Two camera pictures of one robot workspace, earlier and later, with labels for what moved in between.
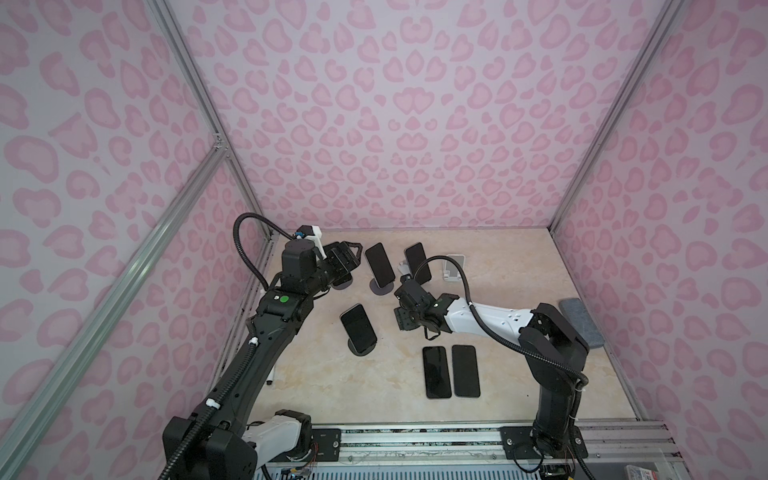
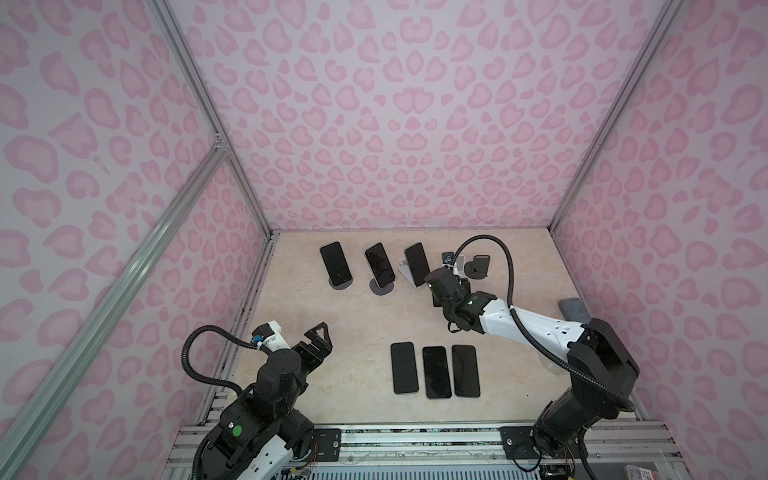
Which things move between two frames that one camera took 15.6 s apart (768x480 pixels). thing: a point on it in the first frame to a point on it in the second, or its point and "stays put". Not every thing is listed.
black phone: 415,256 stays put
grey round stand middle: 380,291 stays put
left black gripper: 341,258 to 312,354
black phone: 436,372 stays put
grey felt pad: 581,322 stays put
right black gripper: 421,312 to 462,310
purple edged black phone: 465,371 stays put
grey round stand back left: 343,285 stays put
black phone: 359,327 to 404,373
